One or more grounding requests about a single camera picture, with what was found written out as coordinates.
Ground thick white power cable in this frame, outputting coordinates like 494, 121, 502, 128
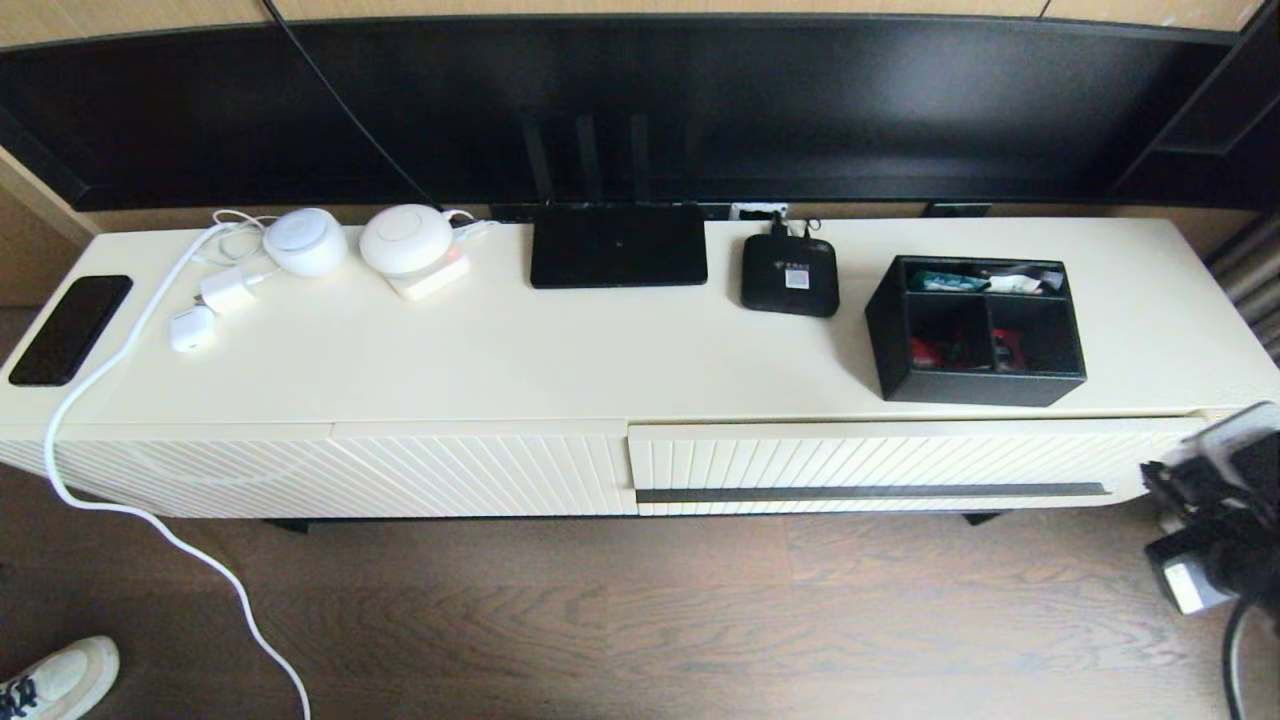
43, 223, 313, 720

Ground cream square socket block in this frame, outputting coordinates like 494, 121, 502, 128
385, 252, 472, 302

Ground black smartphone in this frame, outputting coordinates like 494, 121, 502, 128
8, 274, 135, 388

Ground small white dome speaker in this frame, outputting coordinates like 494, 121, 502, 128
264, 207, 350, 279

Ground grey curtain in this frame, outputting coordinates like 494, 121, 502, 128
1205, 210, 1280, 361

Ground black router with antennas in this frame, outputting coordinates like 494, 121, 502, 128
518, 112, 710, 290

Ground green snack packet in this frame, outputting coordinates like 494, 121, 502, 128
910, 270, 991, 293

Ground black square set-top box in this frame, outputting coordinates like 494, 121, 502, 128
741, 234, 841, 319

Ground cream TV cabinet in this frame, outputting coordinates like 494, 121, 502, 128
0, 218, 1280, 534

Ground white sneaker with dark laces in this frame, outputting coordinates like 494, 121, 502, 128
0, 636, 121, 720

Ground cream drawer with black handle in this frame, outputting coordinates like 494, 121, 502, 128
628, 412, 1208, 518

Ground black flat television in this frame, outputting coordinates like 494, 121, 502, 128
0, 15, 1241, 216

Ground white round puck device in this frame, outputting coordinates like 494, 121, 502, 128
359, 203, 455, 275

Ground thin black hanging cable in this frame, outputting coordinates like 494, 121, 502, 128
262, 0, 441, 208

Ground white charger adapter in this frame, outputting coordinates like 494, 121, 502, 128
199, 264, 275, 319

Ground white paper packet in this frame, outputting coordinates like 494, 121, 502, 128
985, 268, 1066, 295

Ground black wall shelf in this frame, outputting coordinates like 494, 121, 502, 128
1105, 0, 1280, 209

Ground thin white charger cable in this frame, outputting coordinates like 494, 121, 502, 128
195, 209, 281, 265

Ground black compartment organizer box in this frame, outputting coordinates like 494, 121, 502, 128
865, 255, 1089, 408

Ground white earbuds case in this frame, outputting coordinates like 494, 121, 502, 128
170, 305, 217, 354

